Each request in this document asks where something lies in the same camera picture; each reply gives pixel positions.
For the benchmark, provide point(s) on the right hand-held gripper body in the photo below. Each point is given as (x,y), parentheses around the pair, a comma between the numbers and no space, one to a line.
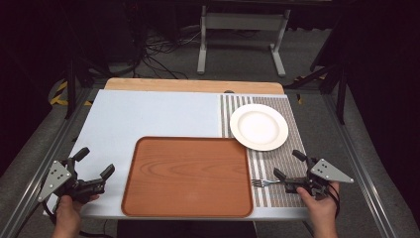
(330,172)

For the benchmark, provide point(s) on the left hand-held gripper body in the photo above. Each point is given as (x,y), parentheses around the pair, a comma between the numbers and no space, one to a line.
(54,180)

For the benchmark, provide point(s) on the silver metal fork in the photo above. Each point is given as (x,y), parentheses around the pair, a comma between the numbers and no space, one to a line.
(261,182)

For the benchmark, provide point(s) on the person's left hand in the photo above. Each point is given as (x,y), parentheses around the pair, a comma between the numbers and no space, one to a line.
(67,214)

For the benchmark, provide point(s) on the person's right hand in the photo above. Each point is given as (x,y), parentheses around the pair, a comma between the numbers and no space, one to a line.
(318,210)

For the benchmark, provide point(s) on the striped woven placemat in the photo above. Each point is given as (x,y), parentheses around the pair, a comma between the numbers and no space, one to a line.
(280,198)

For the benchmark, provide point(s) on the white round plate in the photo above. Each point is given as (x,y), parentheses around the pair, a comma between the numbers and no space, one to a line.
(259,127)

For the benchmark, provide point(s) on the yellow black floor tape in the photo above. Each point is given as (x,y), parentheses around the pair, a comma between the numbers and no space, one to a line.
(59,97)

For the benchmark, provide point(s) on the light blue table mat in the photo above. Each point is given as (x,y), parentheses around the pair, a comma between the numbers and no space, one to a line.
(148,112)

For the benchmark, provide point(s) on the brown wooden tray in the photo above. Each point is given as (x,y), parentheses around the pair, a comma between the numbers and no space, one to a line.
(186,177)

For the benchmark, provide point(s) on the grey metal stand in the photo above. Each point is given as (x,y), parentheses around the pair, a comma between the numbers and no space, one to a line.
(242,21)

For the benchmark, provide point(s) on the grey aluminium frame rail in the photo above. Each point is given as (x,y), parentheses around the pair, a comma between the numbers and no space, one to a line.
(33,185)
(360,172)

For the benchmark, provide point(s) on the black stand post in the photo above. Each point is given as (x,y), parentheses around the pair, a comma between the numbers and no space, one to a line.
(341,105)
(71,99)

